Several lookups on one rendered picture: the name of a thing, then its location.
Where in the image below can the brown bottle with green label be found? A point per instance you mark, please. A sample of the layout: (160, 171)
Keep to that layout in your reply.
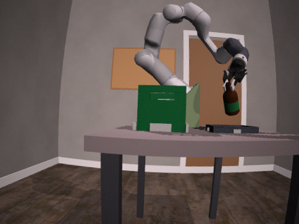
(230, 99)

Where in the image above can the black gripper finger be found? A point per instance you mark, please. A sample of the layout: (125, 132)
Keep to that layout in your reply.
(238, 78)
(227, 78)

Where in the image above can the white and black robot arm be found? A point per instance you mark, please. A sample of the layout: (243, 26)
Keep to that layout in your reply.
(173, 14)

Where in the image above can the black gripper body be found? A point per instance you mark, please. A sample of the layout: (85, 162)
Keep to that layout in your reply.
(237, 63)

